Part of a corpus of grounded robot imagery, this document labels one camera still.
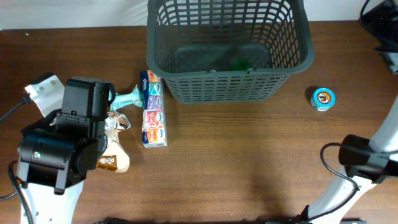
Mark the blue lidded round tin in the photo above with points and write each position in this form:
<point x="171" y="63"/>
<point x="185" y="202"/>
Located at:
<point x="322" y="99"/>

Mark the grey plastic lattice basket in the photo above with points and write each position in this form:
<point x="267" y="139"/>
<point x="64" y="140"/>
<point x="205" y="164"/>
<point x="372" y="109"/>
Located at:
<point x="192" y="44"/>

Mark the green capped jar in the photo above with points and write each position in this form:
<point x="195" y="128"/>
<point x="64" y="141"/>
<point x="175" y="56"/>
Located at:
<point x="241" y="65"/>

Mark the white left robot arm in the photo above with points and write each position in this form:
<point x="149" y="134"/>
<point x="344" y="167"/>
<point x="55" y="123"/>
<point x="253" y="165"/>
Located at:
<point x="56" y="152"/>

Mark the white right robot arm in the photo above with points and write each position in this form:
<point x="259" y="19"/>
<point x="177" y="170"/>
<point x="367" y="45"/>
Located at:
<point x="359" y="164"/>

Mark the colourful Kleenex tissue pack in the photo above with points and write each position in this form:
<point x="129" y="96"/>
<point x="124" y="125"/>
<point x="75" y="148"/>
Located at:
<point x="154" y="124"/>

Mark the mint green wipes packet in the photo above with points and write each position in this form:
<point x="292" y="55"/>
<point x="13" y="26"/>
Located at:
<point x="133" y="98"/>

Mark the brown cream snack bag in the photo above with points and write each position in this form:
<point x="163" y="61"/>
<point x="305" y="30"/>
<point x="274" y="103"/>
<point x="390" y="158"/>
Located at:
<point x="114" y="158"/>

